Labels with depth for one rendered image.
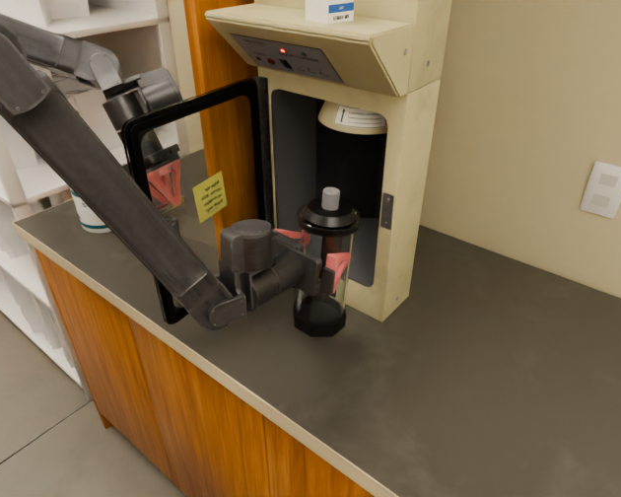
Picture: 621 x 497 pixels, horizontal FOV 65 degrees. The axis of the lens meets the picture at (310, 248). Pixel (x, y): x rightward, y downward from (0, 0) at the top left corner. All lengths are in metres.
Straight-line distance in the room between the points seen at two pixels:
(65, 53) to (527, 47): 0.87
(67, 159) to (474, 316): 0.83
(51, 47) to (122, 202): 0.41
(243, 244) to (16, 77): 0.32
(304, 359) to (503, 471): 0.38
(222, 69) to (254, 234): 0.42
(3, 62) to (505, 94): 0.97
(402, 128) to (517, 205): 0.53
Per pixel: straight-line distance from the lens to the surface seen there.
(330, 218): 0.77
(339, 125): 0.90
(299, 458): 1.00
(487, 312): 1.11
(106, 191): 0.57
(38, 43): 0.93
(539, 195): 1.24
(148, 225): 0.59
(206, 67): 0.96
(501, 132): 1.22
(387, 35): 0.70
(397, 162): 0.83
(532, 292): 1.20
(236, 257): 0.67
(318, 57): 0.77
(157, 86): 0.91
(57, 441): 2.19
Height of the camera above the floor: 1.63
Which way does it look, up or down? 34 degrees down
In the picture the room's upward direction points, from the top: straight up
